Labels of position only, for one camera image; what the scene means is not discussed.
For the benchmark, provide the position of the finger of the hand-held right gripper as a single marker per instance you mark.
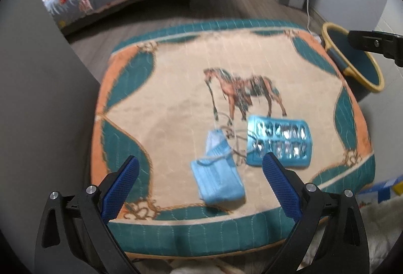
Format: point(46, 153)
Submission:
point(377, 42)

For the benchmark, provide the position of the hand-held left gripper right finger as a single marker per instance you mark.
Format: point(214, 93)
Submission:
point(281, 189)

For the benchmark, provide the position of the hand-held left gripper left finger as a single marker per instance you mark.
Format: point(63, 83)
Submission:
point(121, 189)

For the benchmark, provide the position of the teal bin with yellow rim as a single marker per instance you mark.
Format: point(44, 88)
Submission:
point(371, 69)

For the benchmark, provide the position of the blue blister pack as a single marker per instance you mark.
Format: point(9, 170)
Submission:
point(283, 138)

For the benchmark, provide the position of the blue face mask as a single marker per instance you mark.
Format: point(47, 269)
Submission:
point(217, 179)

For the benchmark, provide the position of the white fluffy cloth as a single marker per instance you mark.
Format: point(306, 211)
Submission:
point(377, 223)

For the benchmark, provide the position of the teal and orange quilted cushion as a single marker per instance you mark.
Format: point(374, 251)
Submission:
point(176, 97)

